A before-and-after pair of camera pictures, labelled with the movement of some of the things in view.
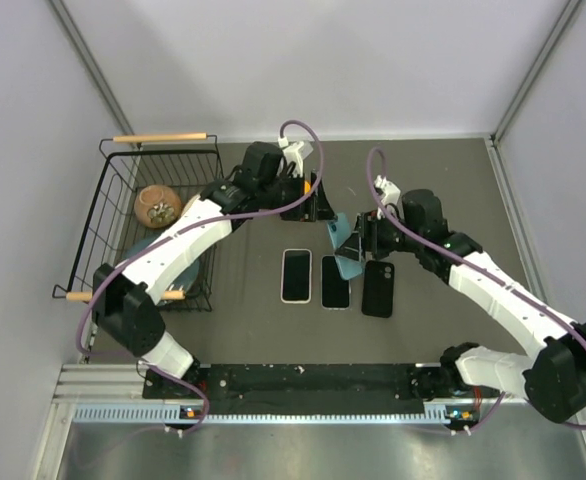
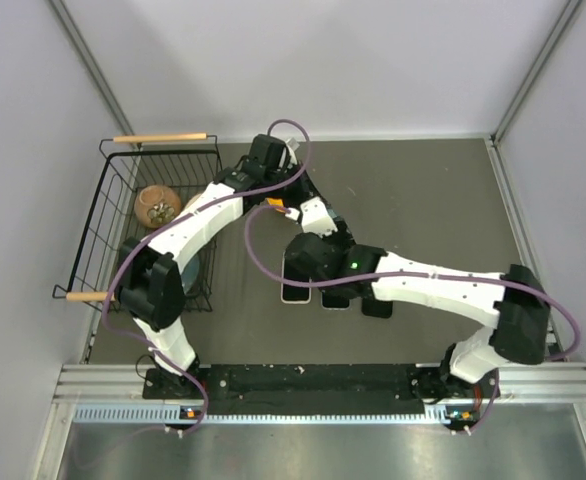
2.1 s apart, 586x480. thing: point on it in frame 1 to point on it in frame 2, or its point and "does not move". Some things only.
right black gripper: (372, 225) to (341, 235)
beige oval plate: (190, 203) does not move
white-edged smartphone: (296, 276) does not move
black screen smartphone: (296, 276) does not move
